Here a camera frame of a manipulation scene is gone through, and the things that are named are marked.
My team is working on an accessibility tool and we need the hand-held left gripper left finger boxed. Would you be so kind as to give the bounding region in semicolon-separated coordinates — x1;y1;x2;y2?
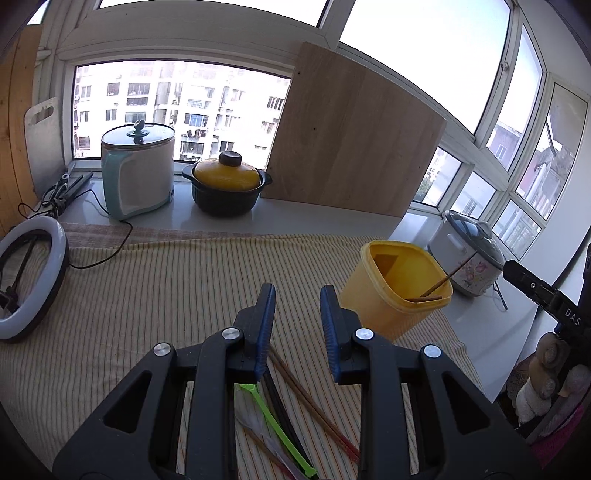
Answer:
53;282;277;480

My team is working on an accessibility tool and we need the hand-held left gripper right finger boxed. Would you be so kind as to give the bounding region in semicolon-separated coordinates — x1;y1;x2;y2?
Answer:
320;284;539;480

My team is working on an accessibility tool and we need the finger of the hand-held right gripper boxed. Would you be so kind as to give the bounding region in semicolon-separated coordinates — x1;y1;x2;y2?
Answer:
502;260;563;305

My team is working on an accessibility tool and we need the yellow plastic container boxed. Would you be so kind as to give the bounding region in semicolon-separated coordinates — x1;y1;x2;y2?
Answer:
338;240;454;343

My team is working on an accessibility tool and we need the brown wooden chopstick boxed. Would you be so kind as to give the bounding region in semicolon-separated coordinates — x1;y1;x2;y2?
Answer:
269;355;360;461
410;265;468;304
268;344;362;452

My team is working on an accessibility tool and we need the person's right hand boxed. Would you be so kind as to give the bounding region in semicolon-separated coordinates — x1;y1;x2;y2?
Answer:
513;331;591;428

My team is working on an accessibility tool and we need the floral white rice cooker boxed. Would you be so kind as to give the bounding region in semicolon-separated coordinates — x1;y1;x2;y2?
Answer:
427;209;506;298

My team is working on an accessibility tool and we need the black utensil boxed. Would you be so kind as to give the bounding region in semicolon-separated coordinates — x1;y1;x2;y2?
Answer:
261;369;310;464

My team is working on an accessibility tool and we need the clear plastic spoon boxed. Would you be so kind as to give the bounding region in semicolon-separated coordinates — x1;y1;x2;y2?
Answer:
235;401;301;480

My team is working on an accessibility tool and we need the green plastic utensil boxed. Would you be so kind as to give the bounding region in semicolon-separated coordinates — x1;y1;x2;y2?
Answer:
235;382;319;479

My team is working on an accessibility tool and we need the yellow striped cloth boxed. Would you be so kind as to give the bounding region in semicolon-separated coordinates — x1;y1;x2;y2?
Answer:
0;222;485;480

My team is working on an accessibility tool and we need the black pot with yellow lid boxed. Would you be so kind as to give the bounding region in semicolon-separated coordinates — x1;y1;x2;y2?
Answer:
181;151;273;216

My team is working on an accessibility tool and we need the large wooden board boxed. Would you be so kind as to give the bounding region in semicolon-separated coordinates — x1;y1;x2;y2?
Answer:
260;41;448;217

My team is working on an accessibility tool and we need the white and teal electric cooker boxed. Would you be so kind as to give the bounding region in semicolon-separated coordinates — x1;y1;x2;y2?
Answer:
100;119;176;221

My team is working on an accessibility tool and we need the black folded tripod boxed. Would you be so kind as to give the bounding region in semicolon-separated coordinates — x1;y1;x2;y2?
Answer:
41;172;94;217

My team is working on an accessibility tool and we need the white plastic cutting board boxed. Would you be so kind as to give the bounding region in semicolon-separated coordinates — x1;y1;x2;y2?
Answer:
24;97;65;197

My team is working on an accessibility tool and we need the pine wood panel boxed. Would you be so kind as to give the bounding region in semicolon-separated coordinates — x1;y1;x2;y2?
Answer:
0;23;44;236

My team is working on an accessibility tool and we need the black power cable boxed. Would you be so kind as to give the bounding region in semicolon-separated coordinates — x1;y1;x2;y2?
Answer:
69;188;134;271

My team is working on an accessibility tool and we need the white ring light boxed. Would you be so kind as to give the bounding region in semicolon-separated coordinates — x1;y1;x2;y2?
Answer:
0;217;70;343

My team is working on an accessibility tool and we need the white window frame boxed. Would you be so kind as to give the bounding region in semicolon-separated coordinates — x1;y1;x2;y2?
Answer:
28;0;591;278

